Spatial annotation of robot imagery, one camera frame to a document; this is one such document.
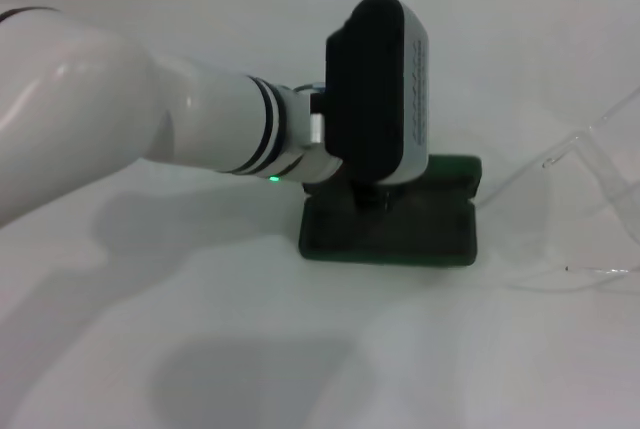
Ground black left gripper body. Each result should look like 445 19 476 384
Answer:
350 179 397 213

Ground green glasses case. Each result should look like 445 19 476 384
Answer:
297 153 484 269

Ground clear white glasses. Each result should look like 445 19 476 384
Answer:
473 85 640 296

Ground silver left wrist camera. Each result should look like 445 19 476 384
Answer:
323 0 433 187

